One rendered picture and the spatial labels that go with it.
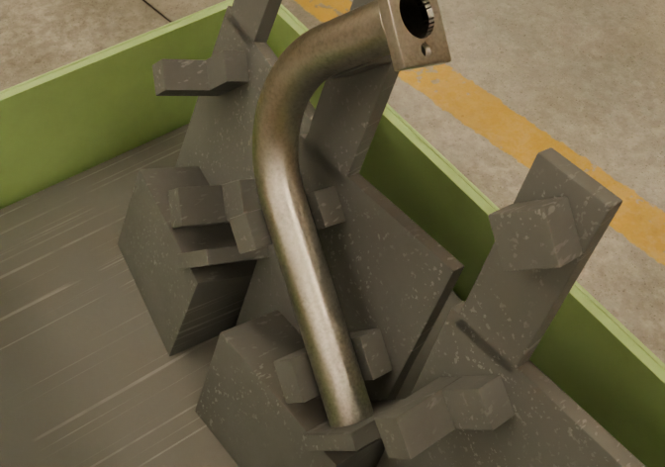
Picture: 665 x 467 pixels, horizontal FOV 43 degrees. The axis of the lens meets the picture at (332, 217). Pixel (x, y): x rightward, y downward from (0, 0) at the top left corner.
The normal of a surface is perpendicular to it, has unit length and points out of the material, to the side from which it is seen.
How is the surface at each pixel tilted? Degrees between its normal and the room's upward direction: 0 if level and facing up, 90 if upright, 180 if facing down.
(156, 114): 90
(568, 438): 73
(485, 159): 0
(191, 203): 45
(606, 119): 0
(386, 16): 68
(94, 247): 0
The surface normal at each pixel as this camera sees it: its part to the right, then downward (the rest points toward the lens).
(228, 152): -0.81, 0.08
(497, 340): -0.73, 0.29
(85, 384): 0.01, -0.62
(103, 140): 0.58, 0.64
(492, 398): 0.59, -0.18
